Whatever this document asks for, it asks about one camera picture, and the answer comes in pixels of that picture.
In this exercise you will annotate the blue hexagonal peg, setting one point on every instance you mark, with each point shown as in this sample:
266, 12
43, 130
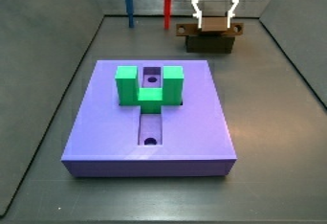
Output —
130, 11

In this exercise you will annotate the red hexagonal peg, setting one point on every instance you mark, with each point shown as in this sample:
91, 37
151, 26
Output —
166, 13

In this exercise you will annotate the purple base block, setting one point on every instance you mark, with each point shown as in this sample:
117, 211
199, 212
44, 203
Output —
185, 142

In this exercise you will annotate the brown T-shaped block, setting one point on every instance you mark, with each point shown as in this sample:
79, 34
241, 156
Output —
213, 25

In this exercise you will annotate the green U-shaped block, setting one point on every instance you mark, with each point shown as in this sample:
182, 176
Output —
158, 89

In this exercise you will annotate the black angle fixture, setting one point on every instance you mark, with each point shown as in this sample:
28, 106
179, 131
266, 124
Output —
210, 44

